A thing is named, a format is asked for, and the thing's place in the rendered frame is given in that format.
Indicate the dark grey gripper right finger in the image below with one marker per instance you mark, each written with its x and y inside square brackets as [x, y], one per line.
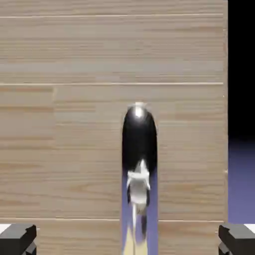
[239, 241]

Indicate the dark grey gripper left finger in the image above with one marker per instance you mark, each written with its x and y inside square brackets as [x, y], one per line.
[16, 239]

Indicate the light wood cabinet front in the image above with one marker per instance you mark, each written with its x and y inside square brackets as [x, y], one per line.
[111, 49]
[79, 237]

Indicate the light wood cabinet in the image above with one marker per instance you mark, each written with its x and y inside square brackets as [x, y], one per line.
[79, 237]
[225, 119]
[111, 49]

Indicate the light wood cabinet door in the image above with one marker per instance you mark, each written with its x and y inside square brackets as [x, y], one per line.
[69, 151]

